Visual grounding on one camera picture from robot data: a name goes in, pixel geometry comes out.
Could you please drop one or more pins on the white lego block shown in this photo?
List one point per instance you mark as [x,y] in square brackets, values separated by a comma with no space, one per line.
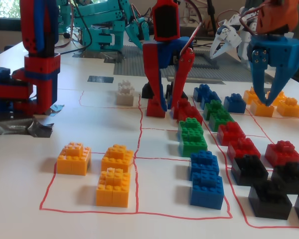
[124,83]
[124,99]

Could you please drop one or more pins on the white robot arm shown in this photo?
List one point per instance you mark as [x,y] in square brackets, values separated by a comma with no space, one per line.
[246,37]

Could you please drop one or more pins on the red lego block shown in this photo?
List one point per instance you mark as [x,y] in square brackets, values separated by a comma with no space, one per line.
[185,103]
[282,154]
[192,115]
[243,149]
[230,134]

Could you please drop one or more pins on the green lego block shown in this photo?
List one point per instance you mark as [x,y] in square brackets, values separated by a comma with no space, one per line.
[190,129]
[211,107]
[193,148]
[221,122]

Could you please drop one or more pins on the black pole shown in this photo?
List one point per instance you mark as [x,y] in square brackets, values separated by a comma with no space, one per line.
[210,10]

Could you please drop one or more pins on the blue lego block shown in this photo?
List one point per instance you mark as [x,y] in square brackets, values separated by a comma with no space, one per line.
[206,194]
[210,95]
[235,104]
[204,161]
[201,90]

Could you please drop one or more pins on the orange lego block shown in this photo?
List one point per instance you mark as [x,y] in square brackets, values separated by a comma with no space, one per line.
[289,109]
[117,156]
[250,95]
[73,160]
[112,191]
[280,97]
[260,110]

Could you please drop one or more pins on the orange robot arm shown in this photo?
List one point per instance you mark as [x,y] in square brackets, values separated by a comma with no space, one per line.
[271,15]

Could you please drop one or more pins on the dark grey lego frame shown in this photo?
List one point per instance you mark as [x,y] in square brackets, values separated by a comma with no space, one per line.
[206,67]

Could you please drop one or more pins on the red blue robot arm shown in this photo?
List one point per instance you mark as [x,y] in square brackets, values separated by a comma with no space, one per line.
[40,64]

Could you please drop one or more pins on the grey lego baseplate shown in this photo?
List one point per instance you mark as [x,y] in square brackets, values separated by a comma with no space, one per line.
[134,64]

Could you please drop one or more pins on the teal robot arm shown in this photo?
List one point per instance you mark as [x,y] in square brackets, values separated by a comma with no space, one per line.
[104,37]

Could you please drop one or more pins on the grey tape square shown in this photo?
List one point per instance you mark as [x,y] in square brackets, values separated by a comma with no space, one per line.
[101,79]

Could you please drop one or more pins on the crumpled silver duct tape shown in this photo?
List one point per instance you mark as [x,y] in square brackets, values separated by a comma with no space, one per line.
[15,127]

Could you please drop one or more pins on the silver duct tape strip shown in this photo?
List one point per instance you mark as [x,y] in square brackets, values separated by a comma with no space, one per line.
[204,80]

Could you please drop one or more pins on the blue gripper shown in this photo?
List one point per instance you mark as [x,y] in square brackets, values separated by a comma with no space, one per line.
[164,51]
[280,47]

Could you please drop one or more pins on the grey duct tape patch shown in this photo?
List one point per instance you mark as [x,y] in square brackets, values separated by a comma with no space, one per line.
[109,56]

